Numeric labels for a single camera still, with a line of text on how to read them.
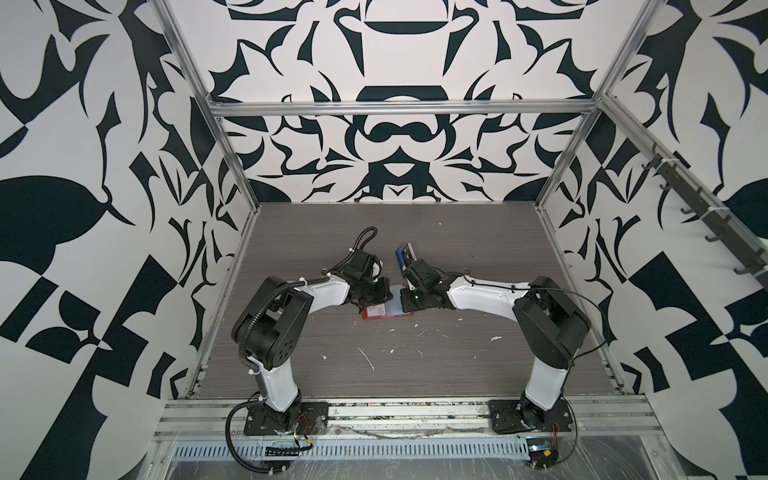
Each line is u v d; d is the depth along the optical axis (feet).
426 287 2.38
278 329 1.58
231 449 2.24
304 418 2.39
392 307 3.00
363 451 2.34
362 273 2.51
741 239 1.77
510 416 2.42
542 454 2.33
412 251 3.25
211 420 2.50
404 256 3.35
